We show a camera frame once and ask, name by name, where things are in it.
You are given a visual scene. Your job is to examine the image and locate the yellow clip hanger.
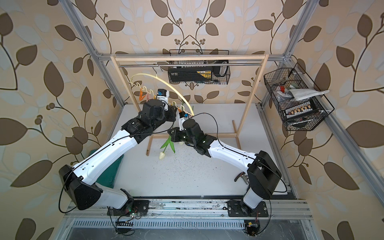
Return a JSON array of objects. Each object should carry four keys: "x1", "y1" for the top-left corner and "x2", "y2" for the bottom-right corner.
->
[{"x1": 128, "y1": 72, "x2": 195, "y2": 116}]

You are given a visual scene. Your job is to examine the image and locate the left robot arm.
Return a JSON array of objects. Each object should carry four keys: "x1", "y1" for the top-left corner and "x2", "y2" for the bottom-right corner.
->
[{"x1": 59, "y1": 100, "x2": 178, "y2": 210}]

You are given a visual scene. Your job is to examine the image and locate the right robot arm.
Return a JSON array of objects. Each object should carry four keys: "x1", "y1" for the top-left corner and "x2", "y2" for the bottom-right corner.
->
[{"x1": 168, "y1": 119, "x2": 282, "y2": 211}]

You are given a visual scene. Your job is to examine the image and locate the wooden clothes rack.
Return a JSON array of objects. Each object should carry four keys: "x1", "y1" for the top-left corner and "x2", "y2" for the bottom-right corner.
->
[{"x1": 109, "y1": 54, "x2": 271, "y2": 148}]

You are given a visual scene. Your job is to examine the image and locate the black box in basket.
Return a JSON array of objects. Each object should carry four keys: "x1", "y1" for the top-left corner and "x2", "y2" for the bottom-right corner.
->
[{"x1": 168, "y1": 67, "x2": 213, "y2": 83}]

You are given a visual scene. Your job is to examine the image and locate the green tool case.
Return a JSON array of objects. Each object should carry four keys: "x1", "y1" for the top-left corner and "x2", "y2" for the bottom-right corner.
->
[{"x1": 96, "y1": 155, "x2": 124, "y2": 189}]

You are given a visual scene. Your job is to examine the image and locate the white paper in basket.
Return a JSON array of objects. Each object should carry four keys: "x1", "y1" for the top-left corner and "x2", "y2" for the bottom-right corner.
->
[{"x1": 288, "y1": 89, "x2": 330, "y2": 101}]

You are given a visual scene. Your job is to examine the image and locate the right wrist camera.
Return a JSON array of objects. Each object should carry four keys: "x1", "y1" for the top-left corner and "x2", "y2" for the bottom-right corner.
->
[{"x1": 178, "y1": 111, "x2": 190, "y2": 131}]

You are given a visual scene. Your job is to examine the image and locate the orange handled pliers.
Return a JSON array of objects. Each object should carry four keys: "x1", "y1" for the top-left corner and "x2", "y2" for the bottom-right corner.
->
[{"x1": 234, "y1": 172, "x2": 250, "y2": 185}]

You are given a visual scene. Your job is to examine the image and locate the back wire basket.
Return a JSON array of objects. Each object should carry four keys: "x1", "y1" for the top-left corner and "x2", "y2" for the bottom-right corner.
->
[{"x1": 166, "y1": 60, "x2": 231, "y2": 85}]

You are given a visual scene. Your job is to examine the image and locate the wire basket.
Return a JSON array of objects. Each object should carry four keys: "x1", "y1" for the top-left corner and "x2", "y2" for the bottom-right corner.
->
[
  {"x1": 166, "y1": 60, "x2": 231, "y2": 85},
  {"x1": 264, "y1": 64, "x2": 335, "y2": 131}
]

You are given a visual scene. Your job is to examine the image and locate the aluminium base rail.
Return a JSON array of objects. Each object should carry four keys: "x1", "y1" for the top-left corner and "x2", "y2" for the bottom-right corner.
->
[{"x1": 63, "y1": 197, "x2": 314, "y2": 221}]

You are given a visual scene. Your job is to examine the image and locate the right wire basket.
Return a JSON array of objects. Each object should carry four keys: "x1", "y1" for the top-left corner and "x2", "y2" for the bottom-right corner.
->
[{"x1": 264, "y1": 64, "x2": 335, "y2": 131}]

